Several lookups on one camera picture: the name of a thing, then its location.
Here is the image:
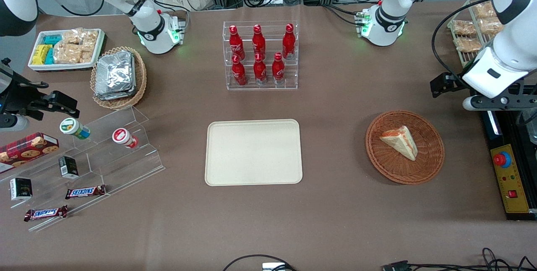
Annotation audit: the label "light wicker basket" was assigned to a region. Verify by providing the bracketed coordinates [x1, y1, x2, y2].
[90, 46, 147, 110]

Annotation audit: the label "clear acrylic stepped display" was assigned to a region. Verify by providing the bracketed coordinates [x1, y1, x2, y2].
[0, 105, 165, 232]

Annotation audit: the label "clear bag rice crackers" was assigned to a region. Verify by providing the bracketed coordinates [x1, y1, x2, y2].
[82, 30, 99, 48]
[62, 29, 83, 46]
[54, 44, 94, 64]

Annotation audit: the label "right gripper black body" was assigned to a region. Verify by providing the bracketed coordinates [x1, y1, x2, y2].
[0, 59, 32, 115]

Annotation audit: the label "silver foil packet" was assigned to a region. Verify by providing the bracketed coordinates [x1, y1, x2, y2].
[94, 51, 137, 101]

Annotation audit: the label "bagged brown pastry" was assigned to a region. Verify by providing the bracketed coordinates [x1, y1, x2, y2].
[478, 17, 504, 36]
[472, 2, 498, 20]
[452, 19, 477, 36]
[454, 37, 482, 52]

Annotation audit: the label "white rectangular snack bin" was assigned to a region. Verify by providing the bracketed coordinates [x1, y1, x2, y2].
[28, 29, 105, 72]

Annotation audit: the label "red lid snack cup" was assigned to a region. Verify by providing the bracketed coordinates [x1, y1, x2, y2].
[112, 128, 139, 149]

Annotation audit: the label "red tartan cookie box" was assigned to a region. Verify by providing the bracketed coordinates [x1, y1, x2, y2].
[0, 132, 60, 174]

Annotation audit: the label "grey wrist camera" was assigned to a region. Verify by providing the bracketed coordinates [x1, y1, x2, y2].
[0, 114, 30, 132]
[463, 94, 537, 111]

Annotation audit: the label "clear acrylic bottle rack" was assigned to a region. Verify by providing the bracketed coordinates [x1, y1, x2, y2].
[222, 20, 299, 91]

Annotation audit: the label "brown wicker basket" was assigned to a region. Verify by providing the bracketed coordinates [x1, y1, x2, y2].
[365, 110, 445, 185]

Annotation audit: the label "small black white box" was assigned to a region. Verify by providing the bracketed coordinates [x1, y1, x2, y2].
[10, 177, 33, 201]

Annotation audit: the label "yellow snack packet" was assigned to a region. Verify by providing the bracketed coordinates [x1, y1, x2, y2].
[32, 44, 53, 65]

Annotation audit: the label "black connector with cables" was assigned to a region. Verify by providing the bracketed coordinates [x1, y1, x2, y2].
[382, 248, 537, 271]

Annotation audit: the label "white wire rack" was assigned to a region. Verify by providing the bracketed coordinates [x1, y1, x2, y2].
[447, 0, 504, 68]

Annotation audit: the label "beige plastic tray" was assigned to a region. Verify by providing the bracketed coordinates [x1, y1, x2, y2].
[205, 119, 303, 186]

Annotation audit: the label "black looped cable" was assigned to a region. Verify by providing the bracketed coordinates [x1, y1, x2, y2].
[222, 254, 296, 271]

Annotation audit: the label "snickers chocolate bar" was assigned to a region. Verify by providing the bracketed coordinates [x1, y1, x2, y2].
[24, 205, 68, 222]
[65, 185, 106, 200]

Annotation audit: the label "triangle sandwich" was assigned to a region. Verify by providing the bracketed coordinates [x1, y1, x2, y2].
[380, 125, 418, 162]

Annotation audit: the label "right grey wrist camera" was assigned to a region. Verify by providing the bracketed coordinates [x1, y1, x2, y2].
[0, 114, 30, 132]

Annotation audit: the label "yellow control panel box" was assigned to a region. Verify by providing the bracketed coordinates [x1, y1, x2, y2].
[490, 144, 531, 214]

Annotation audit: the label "green lid snack cup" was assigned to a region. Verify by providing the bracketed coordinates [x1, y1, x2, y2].
[59, 117, 91, 140]

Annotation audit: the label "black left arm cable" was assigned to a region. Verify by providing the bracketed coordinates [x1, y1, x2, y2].
[432, 0, 495, 81]

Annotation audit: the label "red cola bottle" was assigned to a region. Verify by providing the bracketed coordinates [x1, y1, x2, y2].
[252, 24, 266, 57]
[282, 23, 296, 60]
[229, 25, 245, 60]
[232, 55, 248, 86]
[253, 53, 267, 86]
[272, 52, 285, 85]

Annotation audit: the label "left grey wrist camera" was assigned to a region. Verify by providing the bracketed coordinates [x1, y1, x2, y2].
[463, 94, 537, 111]

